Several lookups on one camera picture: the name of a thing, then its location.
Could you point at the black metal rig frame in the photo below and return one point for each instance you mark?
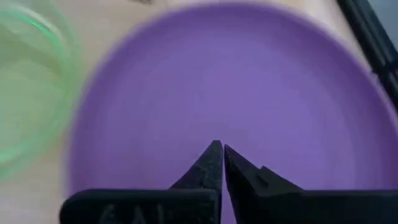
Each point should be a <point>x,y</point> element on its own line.
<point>367,31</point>

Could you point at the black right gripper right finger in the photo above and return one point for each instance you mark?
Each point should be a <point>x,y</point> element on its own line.
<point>273,202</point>

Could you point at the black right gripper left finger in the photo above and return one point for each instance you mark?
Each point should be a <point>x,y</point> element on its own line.
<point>186,202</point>

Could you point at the purple plate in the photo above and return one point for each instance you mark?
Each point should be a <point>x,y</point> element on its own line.
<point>233,87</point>

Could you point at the translucent green plate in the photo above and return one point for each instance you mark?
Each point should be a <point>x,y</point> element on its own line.
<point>28,93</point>

